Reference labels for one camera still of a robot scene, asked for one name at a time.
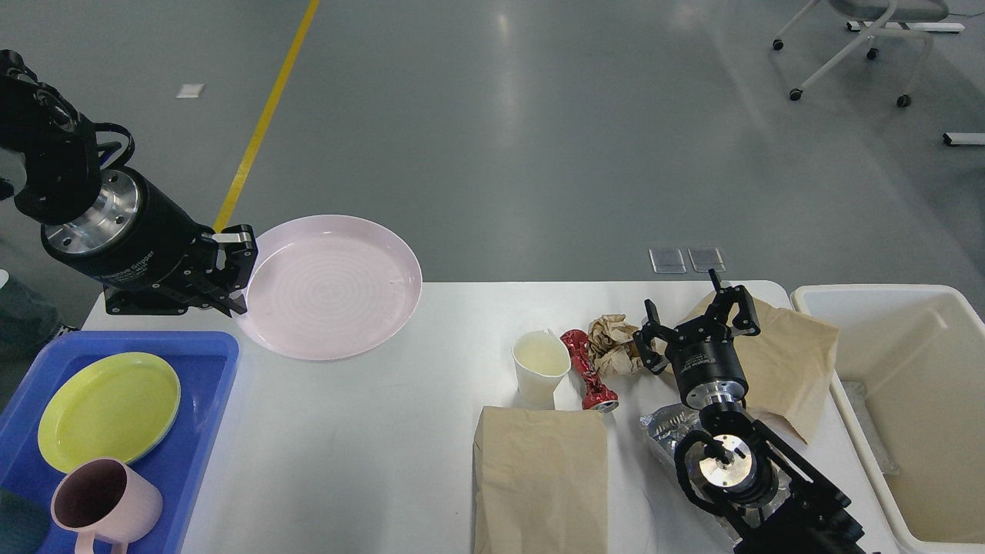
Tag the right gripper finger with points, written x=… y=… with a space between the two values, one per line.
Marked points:
x=730 y=314
x=650 y=330

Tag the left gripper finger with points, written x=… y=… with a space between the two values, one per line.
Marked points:
x=175 y=297
x=220 y=264

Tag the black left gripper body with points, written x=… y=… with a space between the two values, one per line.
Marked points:
x=132 y=236

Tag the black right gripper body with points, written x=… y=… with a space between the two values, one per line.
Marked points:
x=707 y=371

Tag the pink plate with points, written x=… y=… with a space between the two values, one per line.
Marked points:
x=328 y=287

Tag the pink mug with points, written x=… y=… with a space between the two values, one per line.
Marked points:
x=103 y=500

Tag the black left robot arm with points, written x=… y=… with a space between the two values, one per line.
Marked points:
x=58 y=154

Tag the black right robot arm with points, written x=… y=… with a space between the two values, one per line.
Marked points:
x=815 y=519

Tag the crumpled brown paper ball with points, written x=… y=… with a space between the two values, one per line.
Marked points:
x=612 y=349

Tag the right brown paper bag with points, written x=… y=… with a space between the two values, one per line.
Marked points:
x=789 y=367

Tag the brown paper bag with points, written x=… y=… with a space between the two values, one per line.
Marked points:
x=789 y=367
x=541 y=481

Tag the blue plastic tray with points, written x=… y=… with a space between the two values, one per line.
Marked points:
x=205 y=363

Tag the silver foil wrapper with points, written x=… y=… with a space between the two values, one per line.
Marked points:
x=726 y=470

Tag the crushed red can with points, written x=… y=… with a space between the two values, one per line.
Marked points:
x=597 y=395

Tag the right floor outlet plate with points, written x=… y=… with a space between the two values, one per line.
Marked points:
x=706 y=259

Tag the floor outlet plate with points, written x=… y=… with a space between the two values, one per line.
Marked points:
x=706 y=259
x=667 y=261

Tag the left floor outlet plate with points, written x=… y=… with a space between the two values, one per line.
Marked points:
x=667 y=261

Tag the white paper cup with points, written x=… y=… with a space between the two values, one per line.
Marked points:
x=541 y=363

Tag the yellow plate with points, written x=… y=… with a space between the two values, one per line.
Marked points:
x=121 y=406

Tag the beige plastic bin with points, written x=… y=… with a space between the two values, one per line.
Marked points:
x=909 y=387

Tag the front brown paper bag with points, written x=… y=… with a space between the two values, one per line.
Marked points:
x=541 y=481

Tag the white bar on floor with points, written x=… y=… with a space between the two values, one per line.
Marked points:
x=961 y=139

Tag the white office chair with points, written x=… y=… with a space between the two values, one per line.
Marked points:
x=881 y=12

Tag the white rail behind chair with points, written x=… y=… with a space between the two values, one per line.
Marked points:
x=934 y=27

